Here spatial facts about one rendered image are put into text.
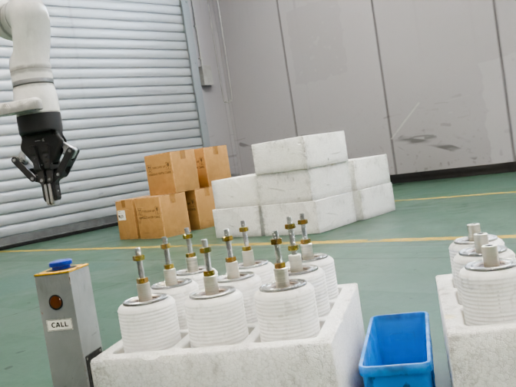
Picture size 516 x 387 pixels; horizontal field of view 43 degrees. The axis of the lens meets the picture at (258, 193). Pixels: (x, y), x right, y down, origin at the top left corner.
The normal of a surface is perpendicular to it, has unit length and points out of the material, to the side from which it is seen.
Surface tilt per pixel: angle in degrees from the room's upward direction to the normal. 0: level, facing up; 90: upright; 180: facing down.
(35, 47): 100
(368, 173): 90
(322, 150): 90
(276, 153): 90
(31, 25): 107
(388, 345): 88
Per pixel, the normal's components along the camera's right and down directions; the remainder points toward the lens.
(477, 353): -0.22, 0.08
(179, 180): 0.74, -0.07
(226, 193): -0.65, 0.14
